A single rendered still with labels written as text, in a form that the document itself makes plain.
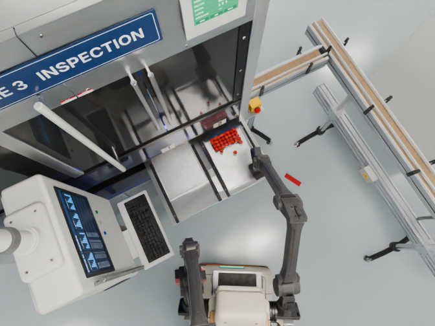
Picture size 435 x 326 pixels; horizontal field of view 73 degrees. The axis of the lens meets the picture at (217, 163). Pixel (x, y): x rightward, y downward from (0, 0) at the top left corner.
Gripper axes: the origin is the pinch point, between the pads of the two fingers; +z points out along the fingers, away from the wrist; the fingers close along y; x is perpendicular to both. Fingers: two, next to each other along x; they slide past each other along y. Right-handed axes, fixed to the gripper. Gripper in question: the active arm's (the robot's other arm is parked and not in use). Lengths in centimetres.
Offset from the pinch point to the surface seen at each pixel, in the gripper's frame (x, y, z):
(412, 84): -144, 15, 25
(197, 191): 36.9, 7.4, 0.8
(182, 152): 34.6, 33.7, -2.5
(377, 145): -133, -2, 92
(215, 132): 10.0, 36.5, -2.4
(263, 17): -11, 25, -93
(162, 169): 50, 29, -2
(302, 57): -65, 56, -9
